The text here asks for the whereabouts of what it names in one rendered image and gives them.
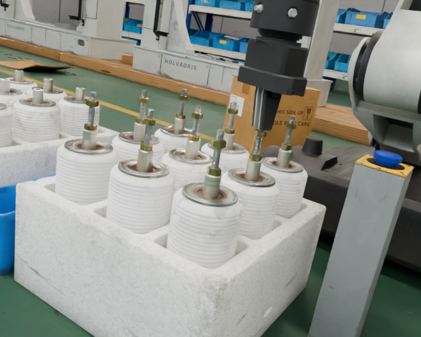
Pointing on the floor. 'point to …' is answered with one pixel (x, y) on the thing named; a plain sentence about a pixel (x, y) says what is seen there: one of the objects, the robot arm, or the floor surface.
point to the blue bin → (1, 228)
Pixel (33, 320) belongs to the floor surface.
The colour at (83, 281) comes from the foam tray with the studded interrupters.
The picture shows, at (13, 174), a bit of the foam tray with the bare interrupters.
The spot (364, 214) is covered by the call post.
